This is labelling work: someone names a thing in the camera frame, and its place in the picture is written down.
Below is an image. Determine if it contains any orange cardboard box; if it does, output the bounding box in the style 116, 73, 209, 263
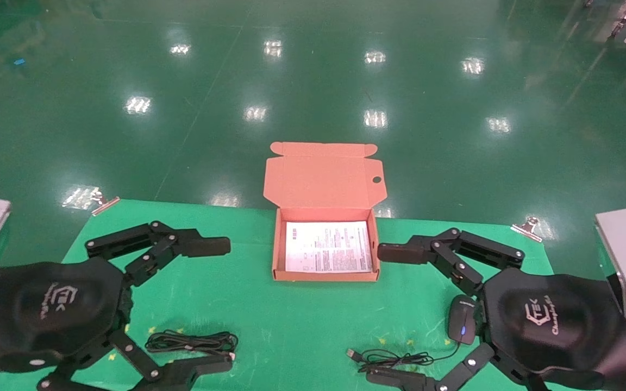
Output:
263, 142, 389, 283

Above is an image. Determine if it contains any silver binder clip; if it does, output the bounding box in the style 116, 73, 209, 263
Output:
510, 216, 543, 243
91, 190, 121, 217

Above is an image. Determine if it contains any white printed instruction sheet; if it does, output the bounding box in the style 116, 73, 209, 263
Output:
285, 220, 374, 274

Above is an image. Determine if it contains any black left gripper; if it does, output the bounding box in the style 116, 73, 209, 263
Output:
0, 221, 234, 391

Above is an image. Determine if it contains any black data cable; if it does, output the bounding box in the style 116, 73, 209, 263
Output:
145, 329, 239, 360

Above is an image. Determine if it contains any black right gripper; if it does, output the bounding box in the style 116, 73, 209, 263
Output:
365, 228, 626, 391

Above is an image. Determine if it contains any black wired mouse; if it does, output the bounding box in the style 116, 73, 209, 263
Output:
347, 294, 478, 375

